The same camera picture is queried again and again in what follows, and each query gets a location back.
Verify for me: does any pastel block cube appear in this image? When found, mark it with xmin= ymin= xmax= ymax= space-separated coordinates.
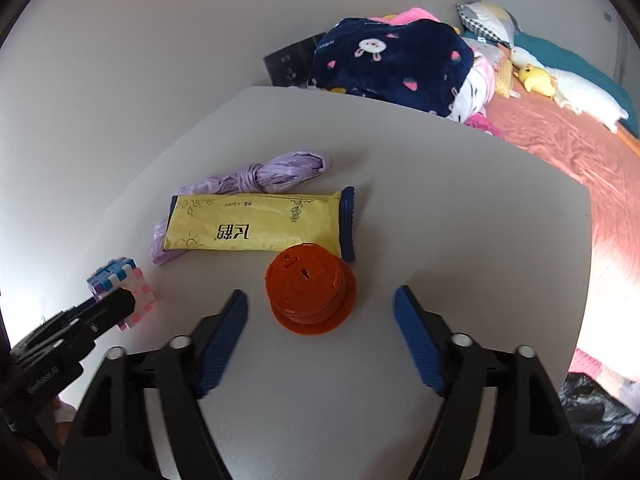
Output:
xmin=87 ymin=257 xmax=155 ymax=332

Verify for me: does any orange round lid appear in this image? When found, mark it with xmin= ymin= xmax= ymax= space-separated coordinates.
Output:
xmin=265 ymin=244 xmax=358 ymax=336

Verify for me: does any yellow snack packet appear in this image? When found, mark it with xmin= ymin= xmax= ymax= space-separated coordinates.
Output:
xmin=162 ymin=186 xmax=356 ymax=262

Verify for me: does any purple plastic bag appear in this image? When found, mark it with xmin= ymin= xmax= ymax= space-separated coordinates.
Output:
xmin=150 ymin=151 xmax=332 ymax=266

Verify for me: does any left hand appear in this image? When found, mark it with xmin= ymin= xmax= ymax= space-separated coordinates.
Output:
xmin=51 ymin=396 xmax=77 ymax=444

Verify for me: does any black garbage bag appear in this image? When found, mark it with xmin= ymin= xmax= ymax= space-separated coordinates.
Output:
xmin=559 ymin=373 xmax=638 ymax=448

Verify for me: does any pink white clothes pile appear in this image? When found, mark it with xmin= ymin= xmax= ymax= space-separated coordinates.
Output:
xmin=373 ymin=8 xmax=504 ymax=139

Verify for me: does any pink bed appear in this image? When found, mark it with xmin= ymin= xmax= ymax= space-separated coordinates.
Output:
xmin=487 ymin=84 xmax=639 ymax=380

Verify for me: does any navy patterned blanket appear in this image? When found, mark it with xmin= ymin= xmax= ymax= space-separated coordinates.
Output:
xmin=308 ymin=18 xmax=474 ymax=117

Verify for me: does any yellow duck plush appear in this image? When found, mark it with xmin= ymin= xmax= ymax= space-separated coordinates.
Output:
xmin=518 ymin=64 xmax=556 ymax=98

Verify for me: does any white goose plush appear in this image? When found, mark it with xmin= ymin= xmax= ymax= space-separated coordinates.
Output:
xmin=510 ymin=47 xmax=629 ymax=133

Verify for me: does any patchwork cushion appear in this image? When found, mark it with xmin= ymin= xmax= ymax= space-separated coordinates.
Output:
xmin=456 ymin=1 xmax=520 ymax=48

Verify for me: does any black wall panel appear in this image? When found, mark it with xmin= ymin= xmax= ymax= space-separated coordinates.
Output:
xmin=262 ymin=32 xmax=324 ymax=88

